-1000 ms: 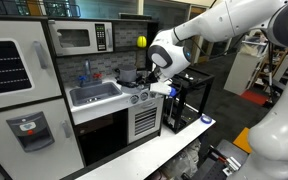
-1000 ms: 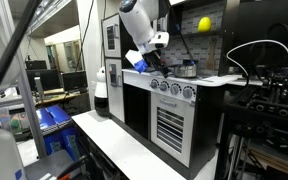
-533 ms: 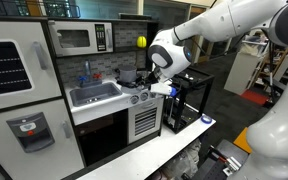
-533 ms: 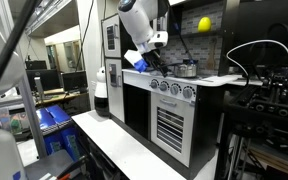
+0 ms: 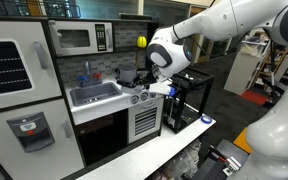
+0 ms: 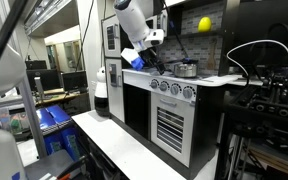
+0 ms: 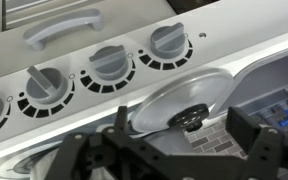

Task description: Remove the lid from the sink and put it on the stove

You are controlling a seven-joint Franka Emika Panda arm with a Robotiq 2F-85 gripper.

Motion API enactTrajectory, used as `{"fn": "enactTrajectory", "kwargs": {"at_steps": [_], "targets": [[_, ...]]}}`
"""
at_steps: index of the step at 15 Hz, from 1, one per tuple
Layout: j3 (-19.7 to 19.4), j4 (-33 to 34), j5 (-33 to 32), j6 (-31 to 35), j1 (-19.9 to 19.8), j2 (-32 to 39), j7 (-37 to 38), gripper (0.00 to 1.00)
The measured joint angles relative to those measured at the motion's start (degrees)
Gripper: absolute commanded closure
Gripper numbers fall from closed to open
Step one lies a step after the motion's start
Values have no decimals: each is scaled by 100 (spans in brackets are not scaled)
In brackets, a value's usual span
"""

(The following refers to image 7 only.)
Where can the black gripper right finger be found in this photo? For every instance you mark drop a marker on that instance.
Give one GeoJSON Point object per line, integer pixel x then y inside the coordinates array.
{"type": "Point", "coordinates": [244, 130]}

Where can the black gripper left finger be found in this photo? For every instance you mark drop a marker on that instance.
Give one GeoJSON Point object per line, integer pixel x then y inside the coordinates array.
{"type": "Point", "coordinates": [120, 120]}

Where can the clear lid with black knob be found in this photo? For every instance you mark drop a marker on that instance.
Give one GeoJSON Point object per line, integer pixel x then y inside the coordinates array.
{"type": "Point", "coordinates": [180, 93]}

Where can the grey sink basin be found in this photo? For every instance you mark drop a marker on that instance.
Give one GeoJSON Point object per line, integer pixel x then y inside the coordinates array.
{"type": "Point", "coordinates": [267, 76]}

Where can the white oven door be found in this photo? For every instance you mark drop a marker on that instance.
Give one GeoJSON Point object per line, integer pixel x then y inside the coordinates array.
{"type": "Point", "coordinates": [124, 13]}

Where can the white toy kitchen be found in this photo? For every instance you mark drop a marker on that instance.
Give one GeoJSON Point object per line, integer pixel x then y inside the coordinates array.
{"type": "Point", "coordinates": [217, 26]}

